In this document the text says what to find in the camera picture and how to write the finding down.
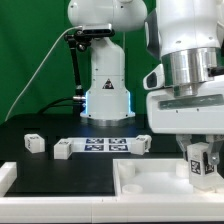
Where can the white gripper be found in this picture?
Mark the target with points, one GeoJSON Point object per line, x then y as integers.
{"type": "Point", "coordinates": [201, 114]}

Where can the white square table top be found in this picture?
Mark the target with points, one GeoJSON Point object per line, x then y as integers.
{"type": "Point", "coordinates": [161, 176]}

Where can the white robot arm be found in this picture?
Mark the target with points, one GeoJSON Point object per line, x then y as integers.
{"type": "Point", "coordinates": [184, 36]}

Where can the white U-shaped obstacle fence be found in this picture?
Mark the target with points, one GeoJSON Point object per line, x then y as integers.
{"type": "Point", "coordinates": [100, 209]}

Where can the sheet of fiducial tags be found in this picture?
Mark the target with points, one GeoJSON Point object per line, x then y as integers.
{"type": "Point", "coordinates": [106, 145]}

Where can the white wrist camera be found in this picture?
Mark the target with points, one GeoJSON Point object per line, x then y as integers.
{"type": "Point", "coordinates": [155, 79]}

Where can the grey mounted camera bar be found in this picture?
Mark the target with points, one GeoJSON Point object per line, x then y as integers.
{"type": "Point", "coordinates": [98, 30]}

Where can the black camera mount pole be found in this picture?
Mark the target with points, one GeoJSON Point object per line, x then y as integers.
{"type": "Point", "coordinates": [79, 98]}

